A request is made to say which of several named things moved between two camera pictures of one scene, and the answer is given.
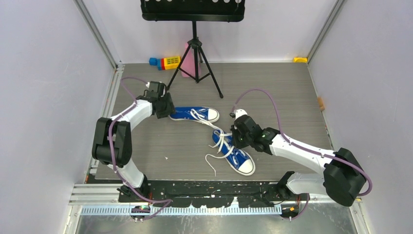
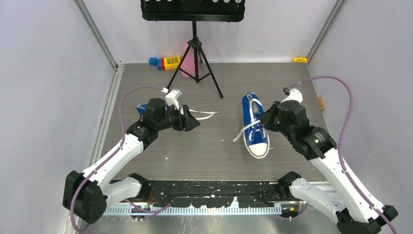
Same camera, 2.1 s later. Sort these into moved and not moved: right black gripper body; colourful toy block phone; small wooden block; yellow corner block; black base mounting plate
Moved: right black gripper body
Not moved: small wooden block; yellow corner block; black base mounting plate; colourful toy block phone
